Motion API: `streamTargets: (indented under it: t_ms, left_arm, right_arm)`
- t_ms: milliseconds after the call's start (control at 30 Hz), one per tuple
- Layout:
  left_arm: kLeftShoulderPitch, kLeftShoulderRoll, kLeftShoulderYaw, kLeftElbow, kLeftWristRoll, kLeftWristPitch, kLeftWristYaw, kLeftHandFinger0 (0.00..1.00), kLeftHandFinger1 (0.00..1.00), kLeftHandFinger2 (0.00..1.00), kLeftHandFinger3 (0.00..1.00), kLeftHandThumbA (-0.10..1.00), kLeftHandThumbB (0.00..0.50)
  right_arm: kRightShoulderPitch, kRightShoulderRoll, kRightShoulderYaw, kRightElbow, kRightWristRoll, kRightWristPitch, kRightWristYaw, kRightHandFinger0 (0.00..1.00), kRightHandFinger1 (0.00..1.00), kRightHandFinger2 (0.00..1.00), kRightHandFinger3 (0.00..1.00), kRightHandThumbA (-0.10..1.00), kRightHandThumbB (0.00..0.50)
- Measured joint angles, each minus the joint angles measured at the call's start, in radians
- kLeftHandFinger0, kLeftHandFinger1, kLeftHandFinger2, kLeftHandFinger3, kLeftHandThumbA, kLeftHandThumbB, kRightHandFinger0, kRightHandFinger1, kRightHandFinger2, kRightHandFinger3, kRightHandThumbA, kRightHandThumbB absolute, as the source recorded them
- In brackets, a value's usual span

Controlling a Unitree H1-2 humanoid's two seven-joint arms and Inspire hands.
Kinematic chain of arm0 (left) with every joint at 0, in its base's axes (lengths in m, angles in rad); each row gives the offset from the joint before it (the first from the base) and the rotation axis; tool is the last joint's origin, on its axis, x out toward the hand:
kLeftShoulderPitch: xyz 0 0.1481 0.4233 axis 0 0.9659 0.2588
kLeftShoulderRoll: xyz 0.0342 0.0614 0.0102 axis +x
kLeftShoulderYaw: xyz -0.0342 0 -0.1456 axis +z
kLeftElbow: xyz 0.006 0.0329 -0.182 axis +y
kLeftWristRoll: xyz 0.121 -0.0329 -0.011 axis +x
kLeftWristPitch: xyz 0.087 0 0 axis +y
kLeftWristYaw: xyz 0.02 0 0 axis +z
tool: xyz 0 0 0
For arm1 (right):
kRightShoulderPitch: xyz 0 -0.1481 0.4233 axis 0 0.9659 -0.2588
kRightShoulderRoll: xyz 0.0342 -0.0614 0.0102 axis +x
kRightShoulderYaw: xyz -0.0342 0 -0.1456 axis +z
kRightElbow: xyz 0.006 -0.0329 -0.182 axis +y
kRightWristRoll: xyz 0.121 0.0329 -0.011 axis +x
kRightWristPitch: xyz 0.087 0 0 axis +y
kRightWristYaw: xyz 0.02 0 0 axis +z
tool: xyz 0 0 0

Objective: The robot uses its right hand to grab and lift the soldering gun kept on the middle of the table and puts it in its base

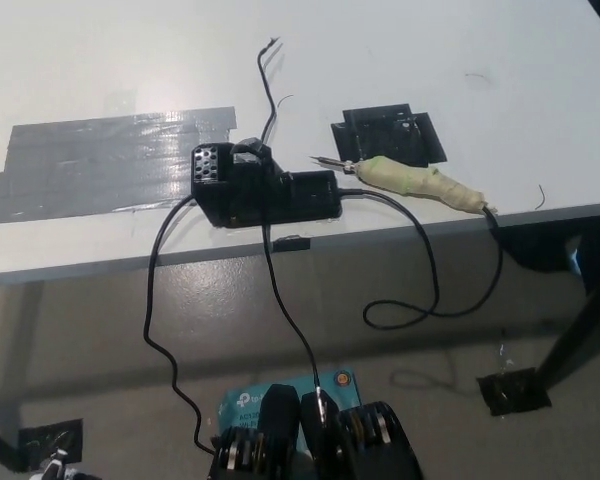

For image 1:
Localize black soldering iron cable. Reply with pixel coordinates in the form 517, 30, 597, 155
337, 187, 505, 331

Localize teal tp-link box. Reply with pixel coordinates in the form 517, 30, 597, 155
215, 369, 364, 451

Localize small black tape strip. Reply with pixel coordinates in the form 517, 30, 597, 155
272, 236, 312, 253

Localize black soldering station base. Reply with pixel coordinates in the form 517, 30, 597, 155
189, 136, 342, 230

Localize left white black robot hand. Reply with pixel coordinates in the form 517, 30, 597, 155
33, 446, 101, 480

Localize black tape patch on table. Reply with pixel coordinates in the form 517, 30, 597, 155
331, 103, 449, 169

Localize black cable with frayed end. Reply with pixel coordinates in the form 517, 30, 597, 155
256, 35, 326, 401

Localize black robot torso blocks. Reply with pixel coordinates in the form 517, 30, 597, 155
208, 383, 424, 480

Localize grey duct tape patch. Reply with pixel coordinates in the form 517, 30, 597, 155
0, 106, 240, 226

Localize tape-wrapped soldering iron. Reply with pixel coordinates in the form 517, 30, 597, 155
308, 155, 499, 217

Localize black floor tape patch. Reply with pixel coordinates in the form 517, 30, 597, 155
476, 367, 552, 417
17, 418, 85, 472

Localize long black power cable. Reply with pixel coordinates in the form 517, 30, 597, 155
142, 194, 217, 457

